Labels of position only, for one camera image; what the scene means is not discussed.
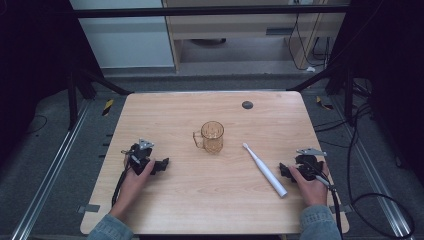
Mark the light wooden desk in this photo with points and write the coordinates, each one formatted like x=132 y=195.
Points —
x=230 y=28

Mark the person's left hand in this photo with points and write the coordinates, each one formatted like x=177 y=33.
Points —
x=130 y=188

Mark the person's right hand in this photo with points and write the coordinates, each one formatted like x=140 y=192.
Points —
x=313 y=191

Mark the metal floor rail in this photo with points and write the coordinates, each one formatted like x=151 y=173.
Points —
x=50 y=173
x=373 y=173

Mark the white electric toothbrush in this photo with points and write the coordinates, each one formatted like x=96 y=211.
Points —
x=266 y=171

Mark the yellow black striped tape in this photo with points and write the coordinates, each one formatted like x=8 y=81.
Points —
x=107 y=107
x=324 y=104

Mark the grey table edge bracket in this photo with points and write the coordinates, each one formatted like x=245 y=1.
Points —
x=88 y=208
x=345 y=208

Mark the black metal stand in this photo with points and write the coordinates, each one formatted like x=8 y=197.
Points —
x=72 y=100
x=349 y=96

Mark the black curtain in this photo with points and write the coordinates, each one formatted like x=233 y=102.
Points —
x=393 y=66
x=33 y=66

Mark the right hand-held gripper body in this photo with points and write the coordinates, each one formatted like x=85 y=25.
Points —
x=310 y=165

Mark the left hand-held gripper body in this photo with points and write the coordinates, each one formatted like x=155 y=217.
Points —
x=141 y=156

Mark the white cabinet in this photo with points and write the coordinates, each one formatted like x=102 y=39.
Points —
x=126 y=40

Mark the amber glass mug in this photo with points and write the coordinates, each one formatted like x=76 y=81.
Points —
x=212 y=140

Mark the dark round table grommet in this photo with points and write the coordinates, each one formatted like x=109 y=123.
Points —
x=247 y=105

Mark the black horizontal frame bar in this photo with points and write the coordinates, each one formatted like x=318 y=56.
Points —
x=200 y=11

